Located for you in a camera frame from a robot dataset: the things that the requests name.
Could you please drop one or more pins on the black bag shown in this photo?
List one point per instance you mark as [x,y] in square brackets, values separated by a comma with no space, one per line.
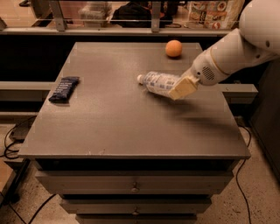
[139,14]

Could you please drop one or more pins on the grey drawer cabinet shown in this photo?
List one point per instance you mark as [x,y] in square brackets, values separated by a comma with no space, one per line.
[113,133]

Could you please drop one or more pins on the top drawer knob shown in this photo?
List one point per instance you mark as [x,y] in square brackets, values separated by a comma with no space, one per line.
[134,188]

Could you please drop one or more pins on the orange fruit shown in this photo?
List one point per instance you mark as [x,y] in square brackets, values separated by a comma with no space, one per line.
[173,48]

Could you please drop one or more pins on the metal railing shelf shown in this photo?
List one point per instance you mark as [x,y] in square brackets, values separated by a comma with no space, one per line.
[89,18]

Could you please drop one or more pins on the dark blue rxbar wrapper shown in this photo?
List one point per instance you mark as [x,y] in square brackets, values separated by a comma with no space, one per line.
[64,90]

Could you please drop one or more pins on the printed food bag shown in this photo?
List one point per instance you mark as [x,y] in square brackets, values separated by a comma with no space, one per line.
[213,14]

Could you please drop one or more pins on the drawer knob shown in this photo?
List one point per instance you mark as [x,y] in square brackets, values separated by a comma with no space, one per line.
[134,188]
[135,212]

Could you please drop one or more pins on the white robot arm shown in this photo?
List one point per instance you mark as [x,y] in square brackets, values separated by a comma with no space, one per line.
[255,41]

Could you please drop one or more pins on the blue plastic water bottle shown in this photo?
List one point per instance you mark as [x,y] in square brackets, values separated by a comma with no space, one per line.
[158,83]

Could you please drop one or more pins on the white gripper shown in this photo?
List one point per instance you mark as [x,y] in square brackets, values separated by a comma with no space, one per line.
[205,69]

